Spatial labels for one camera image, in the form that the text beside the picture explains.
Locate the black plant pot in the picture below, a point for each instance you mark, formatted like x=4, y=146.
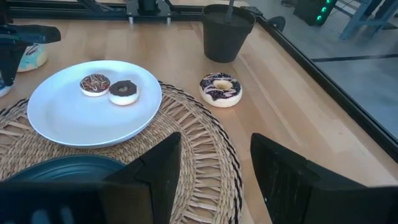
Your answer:
x=224, y=40

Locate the green frosted donut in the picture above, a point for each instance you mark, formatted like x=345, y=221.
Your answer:
x=35, y=59

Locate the black plate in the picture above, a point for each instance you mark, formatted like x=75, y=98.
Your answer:
x=68, y=169

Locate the grey metal stand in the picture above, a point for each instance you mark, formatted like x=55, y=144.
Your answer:
x=354, y=21

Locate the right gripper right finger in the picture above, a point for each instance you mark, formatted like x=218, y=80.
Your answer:
x=280, y=180

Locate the black box with green lights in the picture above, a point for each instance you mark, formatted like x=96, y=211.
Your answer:
x=308, y=12

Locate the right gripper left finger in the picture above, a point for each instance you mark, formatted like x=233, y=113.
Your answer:
x=161, y=174

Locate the white plate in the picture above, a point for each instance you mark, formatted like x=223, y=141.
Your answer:
x=77, y=121

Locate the black table clamp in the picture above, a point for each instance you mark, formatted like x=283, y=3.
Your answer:
x=278, y=22

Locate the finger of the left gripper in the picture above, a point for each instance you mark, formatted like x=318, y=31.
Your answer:
x=9, y=62

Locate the chocolate donut with sprinkles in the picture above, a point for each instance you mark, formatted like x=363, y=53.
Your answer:
x=94, y=83

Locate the dark donut with pink stripes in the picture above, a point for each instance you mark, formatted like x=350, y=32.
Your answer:
x=217, y=96

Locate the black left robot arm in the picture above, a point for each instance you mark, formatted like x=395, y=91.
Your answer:
x=149, y=6

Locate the plain chocolate iced donut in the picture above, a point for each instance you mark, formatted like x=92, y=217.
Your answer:
x=118, y=90

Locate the round woven straw placemat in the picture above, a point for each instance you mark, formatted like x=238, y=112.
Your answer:
x=192, y=149

